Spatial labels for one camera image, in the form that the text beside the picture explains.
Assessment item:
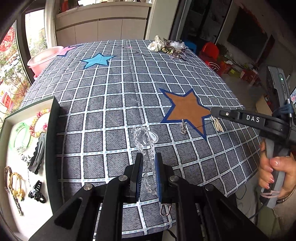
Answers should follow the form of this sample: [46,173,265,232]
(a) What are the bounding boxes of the beige hair pins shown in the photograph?
[210,116,224,132]

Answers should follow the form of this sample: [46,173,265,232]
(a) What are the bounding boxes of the dark metal chain bracelet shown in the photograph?
[179,119,188,135]

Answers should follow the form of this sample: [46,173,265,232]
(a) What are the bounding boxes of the black scalloped hair clip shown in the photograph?
[28,133,46,174]

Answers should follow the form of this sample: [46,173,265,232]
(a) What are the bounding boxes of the black claw hair clip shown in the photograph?
[28,180,47,203]

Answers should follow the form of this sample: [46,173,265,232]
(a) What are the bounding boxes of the colourful beaded bracelet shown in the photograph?
[28,108,51,138]

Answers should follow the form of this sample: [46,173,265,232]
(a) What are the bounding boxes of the green plastic bangle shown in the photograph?
[9,122,31,154]

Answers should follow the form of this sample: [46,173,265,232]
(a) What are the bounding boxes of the white jewelry box tray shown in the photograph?
[1,96,63,240]

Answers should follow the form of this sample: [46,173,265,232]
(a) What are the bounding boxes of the person's right hand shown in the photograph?
[257,141,296,200]

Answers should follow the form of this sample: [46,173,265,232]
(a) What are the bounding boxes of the red gift boxes pile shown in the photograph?
[219,61,261,86]

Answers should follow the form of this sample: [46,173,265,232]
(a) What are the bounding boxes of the grey checked tablecloth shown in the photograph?
[21,39,261,238]

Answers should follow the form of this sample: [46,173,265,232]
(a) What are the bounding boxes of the brown star patch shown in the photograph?
[160,88,211,140]

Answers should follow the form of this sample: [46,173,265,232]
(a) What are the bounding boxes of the red plastic chair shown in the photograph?
[199,42,222,76]

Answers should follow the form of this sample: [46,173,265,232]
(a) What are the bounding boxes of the blue plastic stool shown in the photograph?
[184,40,197,53]

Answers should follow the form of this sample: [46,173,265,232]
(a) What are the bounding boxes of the pile of fabric accessories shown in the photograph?
[147,35,187,60]

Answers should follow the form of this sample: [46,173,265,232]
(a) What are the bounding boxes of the light blue star patch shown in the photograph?
[81,53,114,69]

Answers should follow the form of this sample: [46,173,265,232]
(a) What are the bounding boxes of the pink plastic basin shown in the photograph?
[27,46,64,79]

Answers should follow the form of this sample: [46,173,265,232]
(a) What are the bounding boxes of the white sideboard cabinet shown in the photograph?
[54,1,152,47]

